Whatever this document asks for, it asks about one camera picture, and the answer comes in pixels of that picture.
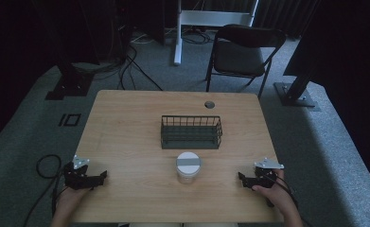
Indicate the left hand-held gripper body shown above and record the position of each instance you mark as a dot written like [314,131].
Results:
[76,178]

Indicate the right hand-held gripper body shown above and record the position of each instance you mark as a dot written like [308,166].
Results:
[264,173]

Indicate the person's left hand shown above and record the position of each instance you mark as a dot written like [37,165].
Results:
[68,198]

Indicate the person's right hand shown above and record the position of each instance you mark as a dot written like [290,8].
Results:
[277,195]

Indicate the clear jar with white lid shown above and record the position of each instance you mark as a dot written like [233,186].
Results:
[188,167]

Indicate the black metal stand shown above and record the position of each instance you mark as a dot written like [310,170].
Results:
[70,82]
[296,91]

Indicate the black folding chair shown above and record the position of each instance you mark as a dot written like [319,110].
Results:
[239,56]

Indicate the white desk frame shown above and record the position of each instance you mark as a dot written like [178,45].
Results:
[204,17]

